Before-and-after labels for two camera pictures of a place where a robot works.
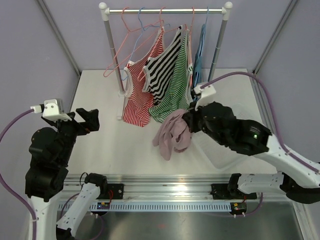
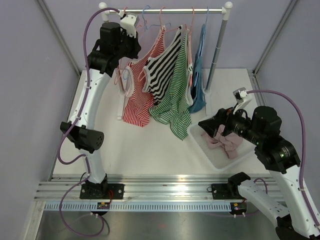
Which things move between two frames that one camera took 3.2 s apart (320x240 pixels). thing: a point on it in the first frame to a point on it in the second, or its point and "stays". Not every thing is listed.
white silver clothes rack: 106,12 stays
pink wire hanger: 104,72 to 123,68
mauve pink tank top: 173,133 to 229,141
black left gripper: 91,118 to 136,46
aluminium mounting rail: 165,188 stays
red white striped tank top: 138,104 stays
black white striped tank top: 157,69 stays
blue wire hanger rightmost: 206,15 stays
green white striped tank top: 182,92 stays
